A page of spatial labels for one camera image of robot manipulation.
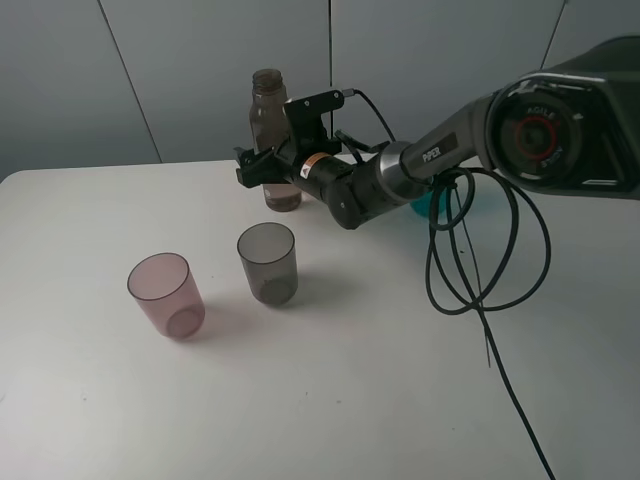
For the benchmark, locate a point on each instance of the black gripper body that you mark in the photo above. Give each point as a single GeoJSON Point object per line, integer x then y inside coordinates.
{"type": "Point", "coordinates": [310, 162]}

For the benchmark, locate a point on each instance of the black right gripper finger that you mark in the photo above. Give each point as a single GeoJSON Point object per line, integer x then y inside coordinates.
{"type": "Point", "coordinates": [250, 156]}

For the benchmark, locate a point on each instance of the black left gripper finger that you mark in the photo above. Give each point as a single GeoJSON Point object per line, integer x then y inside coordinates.
{"type": "Point", "coordinates": [256, 174]}

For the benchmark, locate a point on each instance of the brown translucent water bottle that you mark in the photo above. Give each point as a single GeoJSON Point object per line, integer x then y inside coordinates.
{"type": "Point", "coordinates": [270, 128]}

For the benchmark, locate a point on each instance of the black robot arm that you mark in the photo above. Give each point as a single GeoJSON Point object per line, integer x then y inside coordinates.
{"type": "Point", "coordinates": [572, 130]}

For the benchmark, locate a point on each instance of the grey translucent plastic cup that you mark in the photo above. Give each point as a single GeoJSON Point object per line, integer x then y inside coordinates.
{"type": "Point", "coordinates": [268, 254]}

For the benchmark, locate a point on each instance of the teal translucent plastic cup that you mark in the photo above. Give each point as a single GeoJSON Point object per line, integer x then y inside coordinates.
{"type": "Point", "coordinates": [421, 206]}

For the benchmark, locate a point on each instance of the pink translucent plastic cup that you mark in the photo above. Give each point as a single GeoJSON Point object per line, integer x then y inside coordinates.
{"type": "Point", "coordinates": [164, 288]}

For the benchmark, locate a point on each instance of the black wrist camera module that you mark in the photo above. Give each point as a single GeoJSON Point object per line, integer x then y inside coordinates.
{"type": "Point", "coordinates": [304, 115]}

